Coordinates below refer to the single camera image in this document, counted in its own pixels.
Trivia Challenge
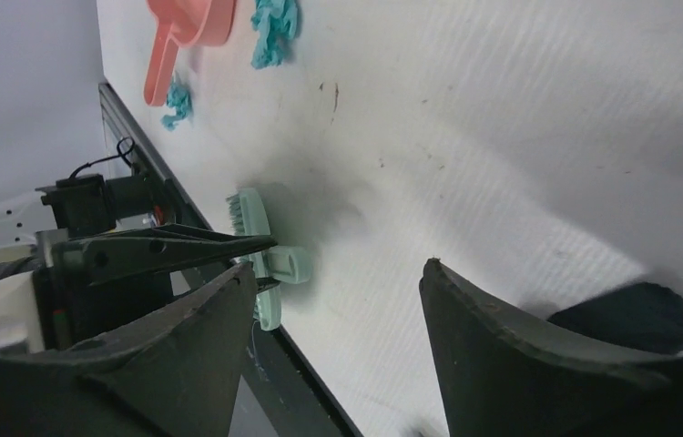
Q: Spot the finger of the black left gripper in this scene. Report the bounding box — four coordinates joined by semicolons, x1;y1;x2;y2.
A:
51;224;277;287

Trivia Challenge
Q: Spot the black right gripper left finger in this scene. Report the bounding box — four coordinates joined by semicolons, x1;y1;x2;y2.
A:
0;263;257;436

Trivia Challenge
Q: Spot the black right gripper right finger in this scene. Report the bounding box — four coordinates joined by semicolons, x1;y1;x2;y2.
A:
420;259;683;436

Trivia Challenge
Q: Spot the green hand brush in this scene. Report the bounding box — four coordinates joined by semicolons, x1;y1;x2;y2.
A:
227;188;312;331

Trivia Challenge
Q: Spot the black paper scrap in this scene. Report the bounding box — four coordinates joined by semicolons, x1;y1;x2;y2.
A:
547;282;683;355

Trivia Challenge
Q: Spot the pink plastic dustpan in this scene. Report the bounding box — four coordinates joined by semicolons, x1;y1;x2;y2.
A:
143;0;237;107

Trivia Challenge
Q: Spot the teal paper scrap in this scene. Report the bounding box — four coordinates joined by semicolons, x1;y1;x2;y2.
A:
250;0;300;69
161;77;193;131

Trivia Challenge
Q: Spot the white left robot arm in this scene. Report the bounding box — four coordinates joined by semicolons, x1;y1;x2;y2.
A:
0;193;275;356

